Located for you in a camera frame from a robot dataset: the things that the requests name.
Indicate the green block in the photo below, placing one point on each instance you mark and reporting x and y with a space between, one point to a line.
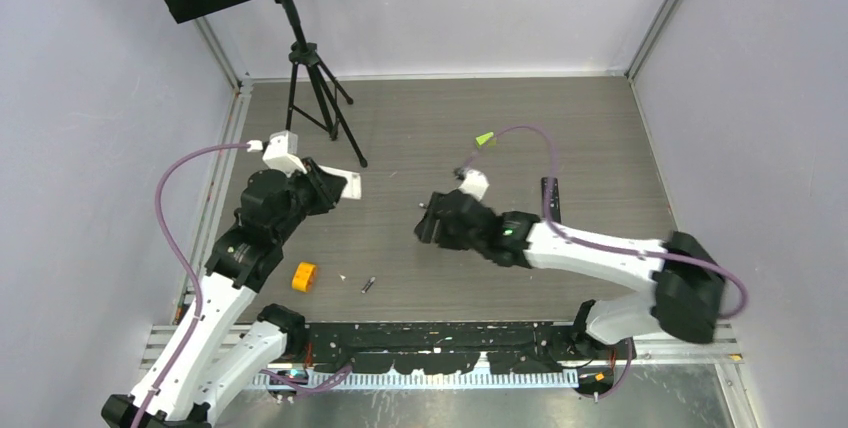
485 139

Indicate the white cable duct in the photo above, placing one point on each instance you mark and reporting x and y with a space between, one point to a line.
474 379

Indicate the black tripod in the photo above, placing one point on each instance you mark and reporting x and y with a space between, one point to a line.
326 87

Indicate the black remote control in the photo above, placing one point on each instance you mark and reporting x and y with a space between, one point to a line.
551 208

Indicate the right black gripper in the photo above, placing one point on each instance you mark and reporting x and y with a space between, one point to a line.
425 228

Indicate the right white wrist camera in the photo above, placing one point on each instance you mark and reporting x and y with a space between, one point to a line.
472 182

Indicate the white remote control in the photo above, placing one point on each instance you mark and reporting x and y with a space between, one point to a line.
353 185

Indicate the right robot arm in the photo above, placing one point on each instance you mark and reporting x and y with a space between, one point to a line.
673 291

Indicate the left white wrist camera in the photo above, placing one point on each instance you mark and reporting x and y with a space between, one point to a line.
279 152

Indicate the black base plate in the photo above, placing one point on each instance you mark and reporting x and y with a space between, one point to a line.
441 348

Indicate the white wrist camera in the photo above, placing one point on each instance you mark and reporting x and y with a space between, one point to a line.
472 182
279 152

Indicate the yellow toy block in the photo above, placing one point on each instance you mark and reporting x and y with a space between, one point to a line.
304 277

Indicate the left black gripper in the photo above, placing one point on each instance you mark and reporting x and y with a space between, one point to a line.
325 186

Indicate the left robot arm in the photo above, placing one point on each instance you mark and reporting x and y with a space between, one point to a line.
192 381

